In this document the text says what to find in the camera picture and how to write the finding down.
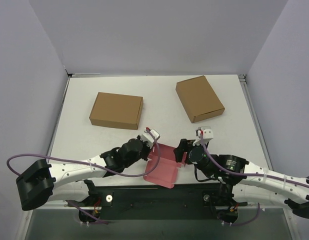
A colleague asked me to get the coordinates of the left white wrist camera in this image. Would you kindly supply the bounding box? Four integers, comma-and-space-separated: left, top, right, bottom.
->
140, 127, 160, 149

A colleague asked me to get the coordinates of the left brown cardboard box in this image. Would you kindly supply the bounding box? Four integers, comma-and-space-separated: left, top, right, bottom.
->
89, 92, 144, 130

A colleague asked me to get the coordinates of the aluminium table frame rail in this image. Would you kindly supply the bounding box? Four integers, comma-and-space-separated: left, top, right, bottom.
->
238, 74, 273, 170

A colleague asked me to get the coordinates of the brown cardboard box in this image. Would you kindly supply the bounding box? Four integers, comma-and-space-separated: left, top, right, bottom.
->
175, 75, 225, 123
89, 92, 144, 130

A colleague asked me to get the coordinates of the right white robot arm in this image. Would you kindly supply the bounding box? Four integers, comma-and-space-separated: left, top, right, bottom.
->
173, 138, 309, 219

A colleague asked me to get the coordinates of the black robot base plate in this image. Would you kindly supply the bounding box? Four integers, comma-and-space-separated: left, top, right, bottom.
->
75, 183, 247, 221

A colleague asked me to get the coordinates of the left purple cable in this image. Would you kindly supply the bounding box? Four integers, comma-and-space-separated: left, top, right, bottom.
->
6, 128, 163, 179

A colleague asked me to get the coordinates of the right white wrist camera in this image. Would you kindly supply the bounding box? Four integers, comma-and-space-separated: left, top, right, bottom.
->
193, 126, 214, 146

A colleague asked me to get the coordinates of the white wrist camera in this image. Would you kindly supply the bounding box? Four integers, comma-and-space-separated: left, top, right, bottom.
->
193, 126, 214, 146
140, 127, 160, 149

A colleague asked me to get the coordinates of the right brown cardboard box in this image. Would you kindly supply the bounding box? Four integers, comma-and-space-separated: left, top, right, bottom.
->
175, 75, 225, 123

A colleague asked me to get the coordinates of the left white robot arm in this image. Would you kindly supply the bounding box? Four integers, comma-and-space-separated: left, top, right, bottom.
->
16, 133, 155, 211

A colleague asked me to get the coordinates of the pink paper box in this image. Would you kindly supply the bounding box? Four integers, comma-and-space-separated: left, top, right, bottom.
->
143, 143, 187, 189

